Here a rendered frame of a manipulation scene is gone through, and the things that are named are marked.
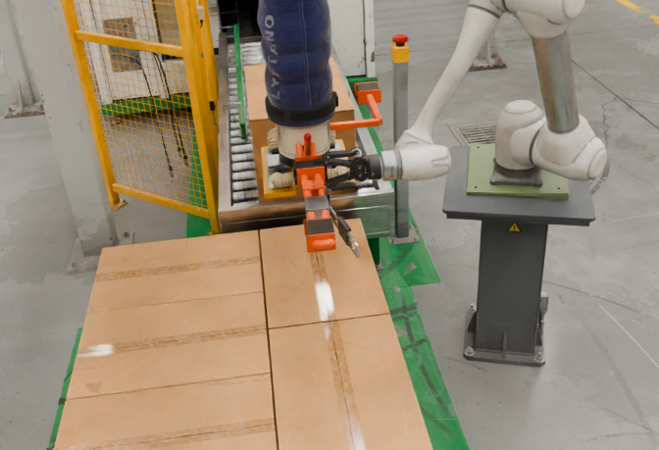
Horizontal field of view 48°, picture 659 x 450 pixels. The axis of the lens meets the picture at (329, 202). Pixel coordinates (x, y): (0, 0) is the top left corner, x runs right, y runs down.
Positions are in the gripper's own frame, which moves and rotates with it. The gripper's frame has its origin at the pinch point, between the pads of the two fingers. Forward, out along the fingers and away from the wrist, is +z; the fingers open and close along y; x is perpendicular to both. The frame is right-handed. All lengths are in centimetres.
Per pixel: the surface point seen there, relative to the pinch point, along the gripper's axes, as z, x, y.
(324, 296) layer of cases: -0.9, 4.8, 49.7
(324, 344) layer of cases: 2, -19, 50
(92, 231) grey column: 104, 126, 88
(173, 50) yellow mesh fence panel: 52, 140, 5
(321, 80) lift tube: -5.8, 18.8, -21.3
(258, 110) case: 15, 73, 9
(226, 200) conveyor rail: 32, 68, 45
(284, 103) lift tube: 5.8, 17.3, -15.7
